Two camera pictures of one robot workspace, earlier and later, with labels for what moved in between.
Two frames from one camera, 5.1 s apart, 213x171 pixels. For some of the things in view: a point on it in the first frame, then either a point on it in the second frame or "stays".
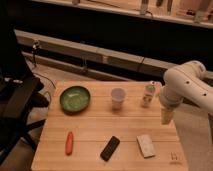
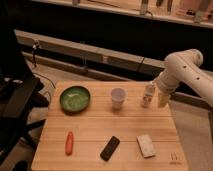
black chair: x=20 y=94 stays
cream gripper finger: x=167 y=115 -> x=163 y=100
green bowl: x=74 y=99 stays
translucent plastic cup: x=118 y=95 stays
